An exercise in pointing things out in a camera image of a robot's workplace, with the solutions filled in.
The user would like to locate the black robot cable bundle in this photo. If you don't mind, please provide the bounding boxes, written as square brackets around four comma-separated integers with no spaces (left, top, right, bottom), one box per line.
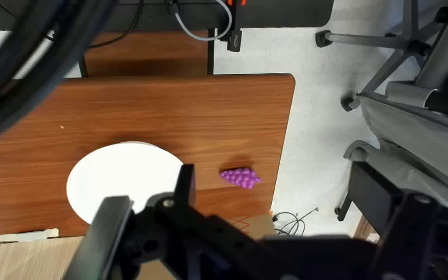
[0,0,119,196]

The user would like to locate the grey office chair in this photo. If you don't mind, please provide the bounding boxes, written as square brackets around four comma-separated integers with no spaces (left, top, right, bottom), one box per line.
[314,0,448,223]

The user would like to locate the thin black cable on floor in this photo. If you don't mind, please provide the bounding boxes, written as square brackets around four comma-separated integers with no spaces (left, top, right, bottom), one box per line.
[270,205,321,238]

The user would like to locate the black clamp with orange handle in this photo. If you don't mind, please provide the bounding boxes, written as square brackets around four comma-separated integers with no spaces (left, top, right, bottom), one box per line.
[223,0,250,53]

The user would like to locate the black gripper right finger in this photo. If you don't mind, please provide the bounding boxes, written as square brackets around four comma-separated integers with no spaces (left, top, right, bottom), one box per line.
[346,162,440,280]

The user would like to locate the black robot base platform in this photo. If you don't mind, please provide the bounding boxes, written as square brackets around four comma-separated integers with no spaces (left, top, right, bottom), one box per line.
[0,0,335,33]

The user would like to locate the brown cardboard sheet red print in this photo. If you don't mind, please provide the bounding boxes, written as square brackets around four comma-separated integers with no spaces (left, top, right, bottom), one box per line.
[0,212,278,280]

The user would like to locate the wooden table with black legs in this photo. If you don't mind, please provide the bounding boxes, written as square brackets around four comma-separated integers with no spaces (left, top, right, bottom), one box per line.
[0,30,296,240]

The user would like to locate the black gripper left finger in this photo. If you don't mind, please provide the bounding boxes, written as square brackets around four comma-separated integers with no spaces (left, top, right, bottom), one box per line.
[62,162,225,280]

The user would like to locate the grey cable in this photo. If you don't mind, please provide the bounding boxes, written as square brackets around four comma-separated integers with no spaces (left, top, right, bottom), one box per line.
[167,0,234,44]

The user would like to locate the purple plastic grape toy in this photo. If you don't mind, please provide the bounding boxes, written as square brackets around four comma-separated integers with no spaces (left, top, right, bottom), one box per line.
[217,165,262,191]

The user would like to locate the white round dish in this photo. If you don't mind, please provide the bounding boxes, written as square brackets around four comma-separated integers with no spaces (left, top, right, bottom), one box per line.
[65,140,186,226]

